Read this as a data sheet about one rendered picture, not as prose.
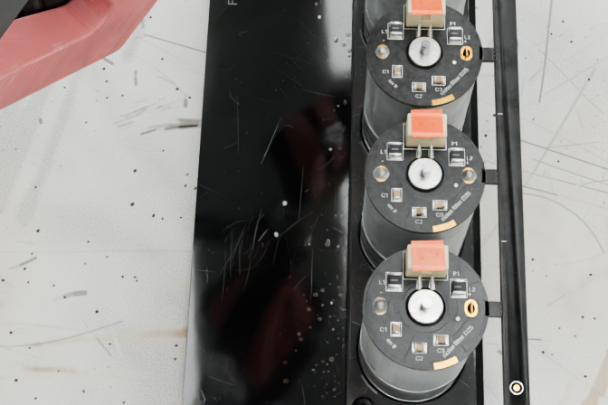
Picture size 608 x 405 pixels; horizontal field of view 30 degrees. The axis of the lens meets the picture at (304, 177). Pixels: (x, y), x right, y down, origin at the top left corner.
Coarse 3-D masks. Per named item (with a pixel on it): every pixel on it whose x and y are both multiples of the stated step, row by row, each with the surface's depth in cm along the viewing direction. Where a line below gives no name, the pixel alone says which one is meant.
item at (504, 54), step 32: (512, 0) 25; (512, 32) 25; (512, 64) 24; (512, 96) 24; (512, 128) 24; (512, 160) 24; (512, 192) 23; (512, 224) 23; (512, 256) 23; (512, 288) 23; (512, 320) 22; (512, 352) 22; (512, 384) 22
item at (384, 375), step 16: (416, 304) 22; (432, 304) 22; (416, 320) 22; (432, 320) 22; (368, 336) 23; (368, 352) 24; (368, 368) 25; (384, 368) 24; (400, 368) 23; (448, 368) 23; (384, 384) 25; (400, 384) 24; (416, 384) 24; (432, 384) 24; (448, 384) 25; (400, 400) 26; (416, 400) 26
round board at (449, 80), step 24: (384, 24) 25; (456, 24) 25; (456, 48) 24; (480, 48) 24; (384, 72) 24; (408, 72) 24; (432, 72) 24; (456, 72) 24; (408, 96) 24; (432, 96) 24; (456, 96) 24
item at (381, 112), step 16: (416, 48) 24; (432, 48) 24; (416, 64) 24; (432, 64) 24; (368, 80) 25; (368, 96) 26; (384, 96) 25; (464, 96) 25; (368, 112) 26; (384, 112) 25; (400, 112) 25; (448, 112) 25; (464, 112) 26; (368, 128) 27; (384, 128) 26; (368, 144) 28
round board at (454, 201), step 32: (448, 128) 24; (384, 160) 24; (448, 160) 24; (480, 160) 24; (384, 192) 23; (416, 192) 23; (448, 192) 23; (480, 192) 23; (416, 224) 23; (448, 224) 23
